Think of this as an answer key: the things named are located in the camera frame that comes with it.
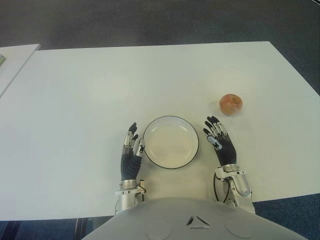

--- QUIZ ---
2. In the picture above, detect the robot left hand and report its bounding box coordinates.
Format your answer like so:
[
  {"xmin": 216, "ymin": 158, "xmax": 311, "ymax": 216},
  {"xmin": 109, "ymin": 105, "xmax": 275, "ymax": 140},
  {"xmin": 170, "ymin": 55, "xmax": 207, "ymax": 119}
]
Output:
[{"xmin": 120, "ymin": 122, "xmax": 146, "ymax": 181}]

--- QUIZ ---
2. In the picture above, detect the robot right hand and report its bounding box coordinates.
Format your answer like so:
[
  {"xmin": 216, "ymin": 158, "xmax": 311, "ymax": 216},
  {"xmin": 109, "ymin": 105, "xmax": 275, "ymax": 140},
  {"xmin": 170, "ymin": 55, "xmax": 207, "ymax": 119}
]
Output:
[{"xmin": 202, "ymin": 115, "xmax": 238, "ymax": 167}]

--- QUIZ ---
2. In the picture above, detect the red yellow apple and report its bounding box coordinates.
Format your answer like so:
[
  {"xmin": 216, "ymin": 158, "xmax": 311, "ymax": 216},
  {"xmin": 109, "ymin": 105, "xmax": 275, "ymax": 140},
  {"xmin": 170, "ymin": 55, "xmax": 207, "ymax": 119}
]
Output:
[{"xmin": 219, "ymin": 93, "xmax": 244, "ymax": 116}]

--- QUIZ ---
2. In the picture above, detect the white plate black rim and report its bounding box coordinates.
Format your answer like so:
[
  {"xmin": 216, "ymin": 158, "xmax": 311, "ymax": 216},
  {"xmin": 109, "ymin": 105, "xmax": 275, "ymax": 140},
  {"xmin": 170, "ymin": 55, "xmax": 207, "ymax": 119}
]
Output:
[{"xmin": 142, "ymin": 115, "xmax": 200, "ymax": 169}]

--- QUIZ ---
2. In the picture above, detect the dark metal table leg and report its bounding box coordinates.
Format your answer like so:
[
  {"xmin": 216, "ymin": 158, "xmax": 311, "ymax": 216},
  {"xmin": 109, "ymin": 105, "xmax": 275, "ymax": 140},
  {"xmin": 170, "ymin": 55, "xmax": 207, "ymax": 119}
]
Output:
[{"xmin": 75, "ymin": 218, "xmax": 89, "ymax": 240}]

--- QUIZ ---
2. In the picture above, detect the grey robot torso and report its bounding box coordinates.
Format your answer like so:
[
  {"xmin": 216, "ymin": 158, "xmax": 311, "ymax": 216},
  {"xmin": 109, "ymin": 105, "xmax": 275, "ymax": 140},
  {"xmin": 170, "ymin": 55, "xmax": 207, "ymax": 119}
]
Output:
[{"xmin": 81, "ymin": 196, "xmax": 305, "ymax": 240}]

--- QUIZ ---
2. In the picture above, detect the white side table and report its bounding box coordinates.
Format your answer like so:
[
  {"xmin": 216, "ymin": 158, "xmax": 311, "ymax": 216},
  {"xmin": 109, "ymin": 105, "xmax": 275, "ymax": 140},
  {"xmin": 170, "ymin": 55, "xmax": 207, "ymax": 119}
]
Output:
[{"xmin": 0, "ymin": 43, "xmax": 41, "ymax": 97}]

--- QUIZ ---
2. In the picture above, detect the beige wrist camera module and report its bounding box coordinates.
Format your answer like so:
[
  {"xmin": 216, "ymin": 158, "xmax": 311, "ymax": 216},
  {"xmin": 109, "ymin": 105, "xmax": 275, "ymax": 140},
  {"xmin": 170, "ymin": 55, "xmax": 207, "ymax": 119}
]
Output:
[{"xmin": 137, "ymin": 179, "xmax": 148, "ymax": 195}]

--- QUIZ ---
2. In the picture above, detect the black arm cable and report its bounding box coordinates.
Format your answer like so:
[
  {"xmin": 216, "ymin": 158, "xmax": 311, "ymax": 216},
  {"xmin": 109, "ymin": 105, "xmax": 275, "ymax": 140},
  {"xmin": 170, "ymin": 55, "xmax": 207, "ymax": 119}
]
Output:
[{"xmin": 213, "ymin": 172, "xmax": 232, "ymax": 204}]

